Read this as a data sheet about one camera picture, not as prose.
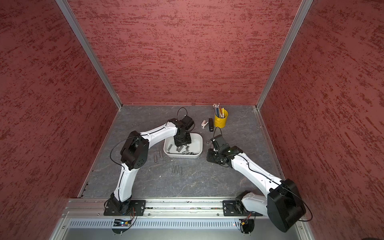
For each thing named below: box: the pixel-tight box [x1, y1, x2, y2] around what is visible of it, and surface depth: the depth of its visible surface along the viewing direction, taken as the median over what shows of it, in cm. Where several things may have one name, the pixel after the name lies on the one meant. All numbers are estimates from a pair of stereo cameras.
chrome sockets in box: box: [167, 144, 194, 155], surface depth 97 cm
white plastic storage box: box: [163, 132, 203, 158], surface depth 97 cm
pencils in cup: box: [212, 103, 225, 118], surface depth 103 cm
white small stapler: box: [201, 119, 209, 129], surface depth 109 cm
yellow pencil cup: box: [214, 109, 229, 129], surface depth 105 cm
